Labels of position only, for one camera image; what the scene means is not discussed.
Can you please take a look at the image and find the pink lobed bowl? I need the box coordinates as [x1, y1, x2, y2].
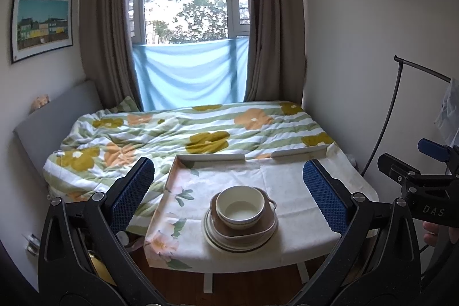
[203, 186, 278, 252]

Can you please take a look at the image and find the duck pattern deep plate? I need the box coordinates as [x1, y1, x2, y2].
[202, 208, 279, 253]

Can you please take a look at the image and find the cream round bowl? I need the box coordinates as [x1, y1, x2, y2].
[215, 186, 265, 230]

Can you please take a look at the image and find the person's right hand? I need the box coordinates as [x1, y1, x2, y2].
[423, 221, 459, 247]

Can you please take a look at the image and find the yellow bedside stool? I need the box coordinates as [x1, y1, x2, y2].
[87, 250, 116, 286]

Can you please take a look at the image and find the white tray table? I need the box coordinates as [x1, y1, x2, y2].
[162, 143, 381, 294]

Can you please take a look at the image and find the floral cream tablecloth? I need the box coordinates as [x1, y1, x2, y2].
[143, 142, 381, 270]

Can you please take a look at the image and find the floral striped duvet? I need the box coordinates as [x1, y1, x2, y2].
[43, 102, 333, 236]

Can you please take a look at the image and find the black clothes rack pole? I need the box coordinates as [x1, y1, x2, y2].
[360, 55, 451, 176]

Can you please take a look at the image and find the grey padded headboard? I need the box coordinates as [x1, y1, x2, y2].
[13, 81, 102, 186]

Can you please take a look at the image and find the right brown curtain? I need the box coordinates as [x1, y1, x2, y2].
[244, 0, 306, 104]

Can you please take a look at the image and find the brown curtain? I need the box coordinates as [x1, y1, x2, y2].
[244, 0, 306, 104]
[79, 0, 142, 107]

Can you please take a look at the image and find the green patterned pillow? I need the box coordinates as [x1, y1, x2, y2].
[107, 96, 141, 113]

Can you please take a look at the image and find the small plush toy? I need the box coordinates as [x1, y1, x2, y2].
[30, 95, 50, 113]

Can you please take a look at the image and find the light blue window cloth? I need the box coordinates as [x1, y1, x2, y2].
[132, 36, 249, 111]

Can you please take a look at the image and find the framed city picture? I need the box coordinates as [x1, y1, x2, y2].
[10, 0, 74, 64]

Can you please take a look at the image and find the left brown curtain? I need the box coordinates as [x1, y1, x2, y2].
[79, 0, 142, 107]

